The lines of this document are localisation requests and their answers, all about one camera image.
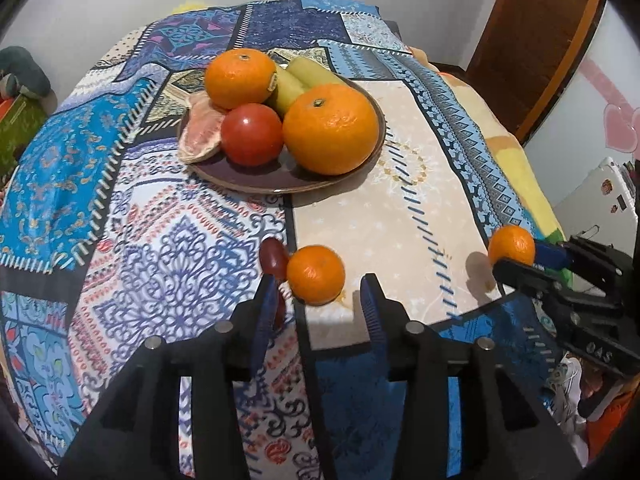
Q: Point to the large orange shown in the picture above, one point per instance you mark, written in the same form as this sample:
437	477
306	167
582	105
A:
330	130
237	77

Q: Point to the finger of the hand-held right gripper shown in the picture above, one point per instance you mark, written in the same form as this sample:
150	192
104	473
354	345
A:
550	255
520	275

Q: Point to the blue patchwork blanket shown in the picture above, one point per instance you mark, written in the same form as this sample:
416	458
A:
375	210

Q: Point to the orange cloth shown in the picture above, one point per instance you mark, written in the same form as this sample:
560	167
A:
612	420

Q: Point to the green patterned box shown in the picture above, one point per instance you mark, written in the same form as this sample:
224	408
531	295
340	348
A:
20	130

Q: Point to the purple plate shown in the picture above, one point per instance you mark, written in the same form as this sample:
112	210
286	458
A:
260	180

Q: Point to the white case with stickers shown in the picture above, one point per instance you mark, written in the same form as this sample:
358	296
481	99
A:
595	200

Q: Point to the white sneaker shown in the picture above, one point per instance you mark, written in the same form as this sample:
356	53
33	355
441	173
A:
567	390

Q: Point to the green bananas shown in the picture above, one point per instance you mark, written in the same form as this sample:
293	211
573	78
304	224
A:
285	95

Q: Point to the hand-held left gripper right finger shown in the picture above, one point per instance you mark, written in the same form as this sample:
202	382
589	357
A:
372	315

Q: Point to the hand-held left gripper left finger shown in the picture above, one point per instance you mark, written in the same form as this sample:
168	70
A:
262	325

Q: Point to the wooden door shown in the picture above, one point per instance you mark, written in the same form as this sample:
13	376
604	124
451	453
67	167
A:
540	35

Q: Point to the grey plush toy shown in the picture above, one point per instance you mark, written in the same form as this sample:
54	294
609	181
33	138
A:
20	70

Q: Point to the small mandarin orange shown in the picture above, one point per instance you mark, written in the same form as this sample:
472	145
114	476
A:
315	274
510	244

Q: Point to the pink pomelo piece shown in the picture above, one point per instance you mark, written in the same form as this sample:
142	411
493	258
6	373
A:
200	135

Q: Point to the yellow fleece blanket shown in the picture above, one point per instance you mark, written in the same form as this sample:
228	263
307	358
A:
520	170

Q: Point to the red tomato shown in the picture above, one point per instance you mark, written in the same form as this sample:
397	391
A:
251	135

